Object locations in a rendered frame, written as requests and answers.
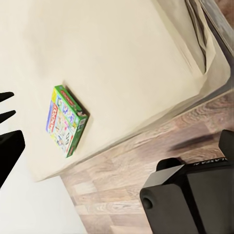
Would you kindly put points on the board game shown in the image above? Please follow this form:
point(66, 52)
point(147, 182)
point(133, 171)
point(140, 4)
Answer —
point(65, 121)

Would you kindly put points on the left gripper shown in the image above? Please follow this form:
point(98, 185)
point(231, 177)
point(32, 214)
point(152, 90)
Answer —
point(5, 116)

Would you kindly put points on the bed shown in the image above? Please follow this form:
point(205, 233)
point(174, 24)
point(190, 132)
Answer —
point(130, 65)

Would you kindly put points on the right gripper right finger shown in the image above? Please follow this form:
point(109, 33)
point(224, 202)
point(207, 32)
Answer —
point(226, 145)

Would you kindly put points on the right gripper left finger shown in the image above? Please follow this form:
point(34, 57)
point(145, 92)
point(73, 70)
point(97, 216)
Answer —
point(12, 145)

